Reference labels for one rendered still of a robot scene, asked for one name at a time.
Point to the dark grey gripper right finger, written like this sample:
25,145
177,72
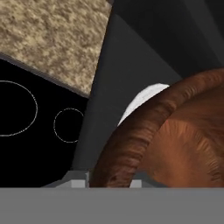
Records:
140,181

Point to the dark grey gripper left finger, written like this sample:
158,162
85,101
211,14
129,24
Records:
76,180

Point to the brown wooden bowl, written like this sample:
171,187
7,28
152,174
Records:
180,137

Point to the white round microwave plate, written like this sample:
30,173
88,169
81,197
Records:
143,99

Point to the dark grey microwave oven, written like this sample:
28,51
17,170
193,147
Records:
122,58

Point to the black hob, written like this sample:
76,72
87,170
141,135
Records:
32,157

